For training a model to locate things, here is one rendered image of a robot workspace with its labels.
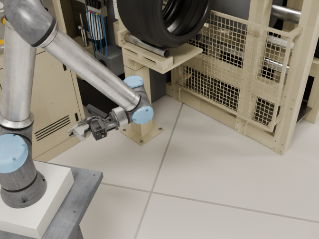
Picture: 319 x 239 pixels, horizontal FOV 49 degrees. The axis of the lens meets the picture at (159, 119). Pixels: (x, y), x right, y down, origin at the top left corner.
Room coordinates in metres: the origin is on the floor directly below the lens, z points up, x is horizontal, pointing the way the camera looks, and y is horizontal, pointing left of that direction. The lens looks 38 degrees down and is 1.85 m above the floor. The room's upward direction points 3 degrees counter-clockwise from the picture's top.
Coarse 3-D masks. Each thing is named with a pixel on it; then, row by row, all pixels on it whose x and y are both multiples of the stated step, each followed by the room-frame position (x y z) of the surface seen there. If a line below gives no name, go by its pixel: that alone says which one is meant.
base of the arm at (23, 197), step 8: (40, 176) 1.05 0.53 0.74; (32, 184) 0.97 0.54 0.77; (40, 184) 1.00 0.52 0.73; (0, 192) 0.99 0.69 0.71; (8, 192) 0.94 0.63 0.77; (16, 192) 0.94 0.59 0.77; (24, 192) 0.95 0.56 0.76; (32, 192) 0.96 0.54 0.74; (40, 192) 0.98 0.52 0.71; (8, 200) 0.93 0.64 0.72; (16, 200) 0.93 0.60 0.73; (24, 200) 0.94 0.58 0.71; (32, 200) 0.94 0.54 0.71; (16, 208) 0.92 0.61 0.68
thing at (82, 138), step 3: (87, 129) 1.21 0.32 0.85; (72, 132) 1.19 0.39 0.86; (75, 132) 1.19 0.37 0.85; (84, 132) 1.20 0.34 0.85; (87, 132) 1.20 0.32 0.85; (90, 132) 1.20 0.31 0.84; (69, 135) 1.17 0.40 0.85; (72, 135) 1.18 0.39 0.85; (75, 135) 1.18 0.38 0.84; (78, 135) 1.18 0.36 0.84; (81, 135) 1.18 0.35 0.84; (84, 135) 1.18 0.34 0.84; (81, 138) 1.17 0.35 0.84; (84, 138) 1.17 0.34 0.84
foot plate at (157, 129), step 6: (126, 126) 2.25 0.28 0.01; (156, 126) 2.23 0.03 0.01; (126, 132) 2.17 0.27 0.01; (132, 132) 2.16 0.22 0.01; (150, 132) 2.15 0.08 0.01; (156, 132) 2.15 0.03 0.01; (132, 138) 2.09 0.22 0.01; (138, 138) 2.08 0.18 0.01; (144, 138) 2.08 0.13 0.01; (150, 138) 2.08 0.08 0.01
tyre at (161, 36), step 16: (128, 0) 1.78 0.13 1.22; (144, 0) 1.71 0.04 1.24; (160, 0) 1.73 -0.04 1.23; (176, 0) 2.20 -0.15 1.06; (192, 0) 2.16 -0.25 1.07; (208, 0) 2.00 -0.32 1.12; (128, 16) 1.79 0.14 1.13; (144, 16) 1.71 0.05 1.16; (160, 16) 1.72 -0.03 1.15; (176, 16) 2.16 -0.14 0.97; (192, 16) 2.10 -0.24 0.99; (144, 32) 1.74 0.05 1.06; (160, 32) 1.73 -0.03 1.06; (176, 32) 2.03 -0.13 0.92; (192, 32) 1.89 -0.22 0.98
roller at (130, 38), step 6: (126, 36) 2.03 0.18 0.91; (132, 36) 2.00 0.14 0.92; (132, 42) 1.98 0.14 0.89; (138, 42) 1.94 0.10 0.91; (144, 42) 1.92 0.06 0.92; (150, 48) 1.86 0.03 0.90; (156, 48) 1.84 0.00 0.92; (162, 48) 1.82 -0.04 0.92; (162, 54) 1.79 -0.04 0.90; (168, 54) 1.80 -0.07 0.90
